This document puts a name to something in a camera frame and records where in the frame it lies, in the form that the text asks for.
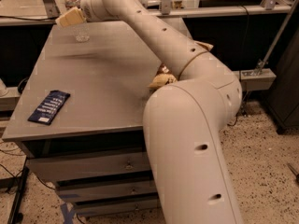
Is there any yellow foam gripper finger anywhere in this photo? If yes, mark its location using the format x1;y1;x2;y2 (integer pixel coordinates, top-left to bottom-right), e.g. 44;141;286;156
55;7;86;27

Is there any clear plastic water bottle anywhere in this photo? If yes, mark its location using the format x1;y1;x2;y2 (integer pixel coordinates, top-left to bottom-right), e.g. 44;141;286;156
64;0;90;42

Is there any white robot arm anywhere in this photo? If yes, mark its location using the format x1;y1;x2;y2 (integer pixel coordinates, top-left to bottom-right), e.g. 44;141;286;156
56;0;243;224

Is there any blue rxbar blueberry wrapper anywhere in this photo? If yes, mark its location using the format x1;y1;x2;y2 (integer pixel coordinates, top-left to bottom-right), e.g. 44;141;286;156
28;91;70;125

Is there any late july chips bag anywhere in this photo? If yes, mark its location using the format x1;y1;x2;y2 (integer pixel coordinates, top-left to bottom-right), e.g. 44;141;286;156
147;40;215;91

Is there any top grey drawer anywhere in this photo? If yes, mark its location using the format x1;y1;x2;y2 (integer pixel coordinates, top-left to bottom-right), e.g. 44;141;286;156
27;151;150;182

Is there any grey drawer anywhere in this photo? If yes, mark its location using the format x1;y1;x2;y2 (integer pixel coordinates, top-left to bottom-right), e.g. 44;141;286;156
56;179;156;203
74;196;160;217
27;151;150;182

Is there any black stand left floor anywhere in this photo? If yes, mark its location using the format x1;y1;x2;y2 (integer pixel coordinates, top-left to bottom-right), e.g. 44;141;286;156
0;161;29;224

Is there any middle grey drawer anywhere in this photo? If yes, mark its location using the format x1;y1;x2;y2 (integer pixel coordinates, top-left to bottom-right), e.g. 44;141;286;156
56;179;156;203

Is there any bottom grey drawer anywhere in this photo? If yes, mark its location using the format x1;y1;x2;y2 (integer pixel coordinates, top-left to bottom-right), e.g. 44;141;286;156
74;196;160;217

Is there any black cable on rail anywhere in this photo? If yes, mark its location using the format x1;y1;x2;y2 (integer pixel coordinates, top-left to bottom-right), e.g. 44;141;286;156
0;14;60;21

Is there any grey metal rail frame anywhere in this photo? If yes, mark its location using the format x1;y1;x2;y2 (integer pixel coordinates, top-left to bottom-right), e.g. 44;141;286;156
0;0;299;28

